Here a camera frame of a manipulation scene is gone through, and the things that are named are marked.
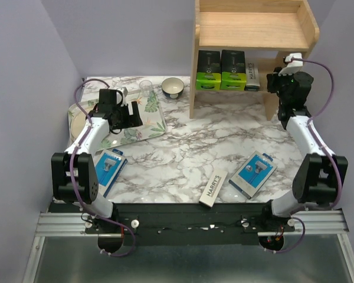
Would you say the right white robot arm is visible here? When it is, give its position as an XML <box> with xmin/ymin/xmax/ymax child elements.
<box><xmin>259</xmin><ymin>67</ymin><xmax>348</xmax><ymax>231</ymax></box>

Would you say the clear plastic cup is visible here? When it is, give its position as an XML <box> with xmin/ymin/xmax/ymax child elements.
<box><xmin>139</xmin><ymin>80</ymin><xmax>153</xmax><ymax>97</ymax></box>

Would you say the pink and cream plate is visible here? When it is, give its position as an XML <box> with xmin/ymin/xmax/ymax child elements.
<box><xmin>68</xmin><ymin>111</ymin><xmax>86</xmax><ymax>142</ymax></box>

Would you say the blue razor package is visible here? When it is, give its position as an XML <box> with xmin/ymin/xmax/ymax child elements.
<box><xmin>229</xmin><ymin>151</ymin><xmax>277</xmax><ymax>199</ymax></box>
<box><xmin>94</xmin><ymin>149</ymin><xmax>127</xmax><ymax>198</ymax></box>

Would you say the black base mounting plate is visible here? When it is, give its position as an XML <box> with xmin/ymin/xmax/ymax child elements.
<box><xmin>47</xmin><ymin>202</ymin><xmax>304</xmax><ymax>247</ymax></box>

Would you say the white Harry's box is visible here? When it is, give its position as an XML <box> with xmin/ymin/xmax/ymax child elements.
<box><xmin>244</xmin><ymin>60</ymin><xmax>260</xmax><ymax>91</ymax></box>
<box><xmin>199</xmin><ymin>169</ymin><xmax>228</xmax><ymax>208</ymax></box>

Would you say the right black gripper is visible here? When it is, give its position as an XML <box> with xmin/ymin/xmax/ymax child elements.
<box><xmin>265</xmin><ymin>67</ymin><xmax>294</xmax><ymax>104</ymax></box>

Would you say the wooden two-tier shelf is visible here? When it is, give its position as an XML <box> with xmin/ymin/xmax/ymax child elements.
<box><xmin>189</xmin><ymin>1</ymin><xmax>320</xmax><ymax>120</ymax></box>

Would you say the black green Gillette box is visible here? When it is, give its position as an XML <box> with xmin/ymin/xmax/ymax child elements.
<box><xmin>195</xmin><ymin>50</ymin><xmax>221</xmax><ymax>91</ymax></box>
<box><xmin>220</xmin><ymin>50</ymin><xmax>247</xmax><ymax>91</ymax></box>

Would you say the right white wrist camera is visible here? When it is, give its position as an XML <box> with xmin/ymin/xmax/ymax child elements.
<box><xmin>278</xmin><ymin>52</ymin><xmax>303</xmax><ymax>76</ymax></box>

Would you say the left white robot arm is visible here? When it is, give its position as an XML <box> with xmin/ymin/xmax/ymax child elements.
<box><xmin>51</xmin><ymin>87</ymin><xmax>143</xmax><ymax>233</ymax></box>

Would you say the leaf-patterned tray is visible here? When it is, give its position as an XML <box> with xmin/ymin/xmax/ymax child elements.
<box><xmin>68</xmin><ymin>90</ymin><xmax>166</xmax><ymax>150</ymax></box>

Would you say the aluminium rail frame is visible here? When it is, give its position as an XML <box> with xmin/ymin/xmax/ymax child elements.
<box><xmin>22</xmin><ymin>210</ymin><xmax>354</xmax><ymax>282</ymax></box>

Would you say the dark ceramic bowl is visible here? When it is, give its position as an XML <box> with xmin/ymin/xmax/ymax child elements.
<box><xmin>161</xmin><ymin>77</ymin><xmax>185</xmax><ymax>99</ymax></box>

